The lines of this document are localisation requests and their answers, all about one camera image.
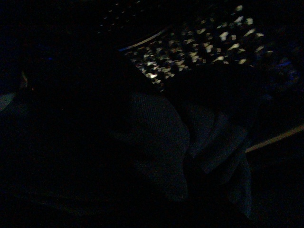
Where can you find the grey knit garment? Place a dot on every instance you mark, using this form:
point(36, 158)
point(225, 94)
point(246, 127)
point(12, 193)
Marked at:
point(179, 149)

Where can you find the perforated steel drum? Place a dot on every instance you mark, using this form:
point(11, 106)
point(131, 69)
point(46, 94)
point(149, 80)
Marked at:
point(164, 38)

